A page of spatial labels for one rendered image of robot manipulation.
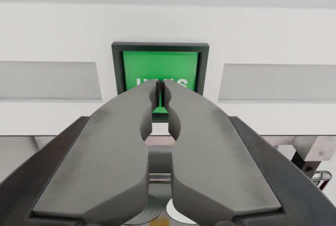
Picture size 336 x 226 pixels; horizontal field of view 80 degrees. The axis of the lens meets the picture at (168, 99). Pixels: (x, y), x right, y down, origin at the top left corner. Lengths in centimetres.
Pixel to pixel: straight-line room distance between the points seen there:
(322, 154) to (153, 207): 25
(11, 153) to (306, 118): 27
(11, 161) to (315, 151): 34
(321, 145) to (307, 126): 12
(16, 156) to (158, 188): 18
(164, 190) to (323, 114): 22
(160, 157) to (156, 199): 8
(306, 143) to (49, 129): 28
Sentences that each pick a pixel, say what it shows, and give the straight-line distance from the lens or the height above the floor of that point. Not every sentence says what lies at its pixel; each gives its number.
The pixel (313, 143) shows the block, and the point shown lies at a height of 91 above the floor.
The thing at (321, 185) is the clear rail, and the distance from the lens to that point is 39.
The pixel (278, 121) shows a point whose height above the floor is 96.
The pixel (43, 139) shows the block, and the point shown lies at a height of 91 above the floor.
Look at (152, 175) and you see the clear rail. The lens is 30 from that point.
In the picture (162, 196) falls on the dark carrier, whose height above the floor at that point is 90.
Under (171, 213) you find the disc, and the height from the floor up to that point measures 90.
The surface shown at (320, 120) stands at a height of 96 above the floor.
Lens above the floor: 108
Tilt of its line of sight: 58 degrees down
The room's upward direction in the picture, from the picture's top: 177 degrees clockwise
